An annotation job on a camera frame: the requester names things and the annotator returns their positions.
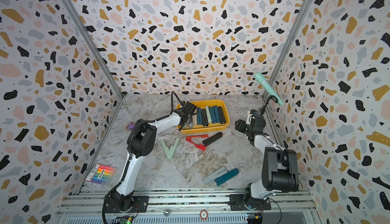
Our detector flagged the beige pruning pliers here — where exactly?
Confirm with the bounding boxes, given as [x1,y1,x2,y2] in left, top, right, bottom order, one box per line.
[192,115,198,125]

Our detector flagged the grey pruning pliers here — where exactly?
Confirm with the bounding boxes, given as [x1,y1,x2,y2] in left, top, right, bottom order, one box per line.
[188,118,194,129]
[203,167,228,184]

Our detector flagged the mint V pruning pliers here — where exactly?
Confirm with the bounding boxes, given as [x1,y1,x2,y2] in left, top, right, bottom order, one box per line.
[160,137,181,160]

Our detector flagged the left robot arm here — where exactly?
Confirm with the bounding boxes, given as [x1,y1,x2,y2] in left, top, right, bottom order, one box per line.
[103,92,197,212]

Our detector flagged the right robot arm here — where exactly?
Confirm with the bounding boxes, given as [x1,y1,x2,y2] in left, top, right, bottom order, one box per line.
[235,110,299,200]

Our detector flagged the yellow plastic storage box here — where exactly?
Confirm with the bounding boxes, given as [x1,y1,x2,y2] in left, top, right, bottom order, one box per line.
[181,99,231,135]

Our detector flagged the red pruning pliers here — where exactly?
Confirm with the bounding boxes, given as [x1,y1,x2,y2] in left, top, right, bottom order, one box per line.
[185,135,209,151]

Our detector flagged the colourful card box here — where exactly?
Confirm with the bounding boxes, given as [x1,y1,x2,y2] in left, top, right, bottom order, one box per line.
[126,122,135,130]

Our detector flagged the black microphone stand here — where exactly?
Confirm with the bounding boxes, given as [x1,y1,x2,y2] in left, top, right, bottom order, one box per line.
[259,96,278,115]

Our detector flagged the mint green microphone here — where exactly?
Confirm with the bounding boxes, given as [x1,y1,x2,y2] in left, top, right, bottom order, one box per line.
[254,72,284,106]

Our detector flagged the rainbow marker pack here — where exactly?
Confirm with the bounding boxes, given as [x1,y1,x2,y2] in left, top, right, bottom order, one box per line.
[85,164,117,185]

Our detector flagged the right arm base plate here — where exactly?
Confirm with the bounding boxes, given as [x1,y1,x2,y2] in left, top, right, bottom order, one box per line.
[228,194,271,212]

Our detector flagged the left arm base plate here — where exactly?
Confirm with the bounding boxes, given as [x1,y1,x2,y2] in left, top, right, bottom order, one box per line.
[103,196,149,214]

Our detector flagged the aluminium frame rail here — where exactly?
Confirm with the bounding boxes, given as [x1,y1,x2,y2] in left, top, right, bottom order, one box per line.
[53,188,321,224]

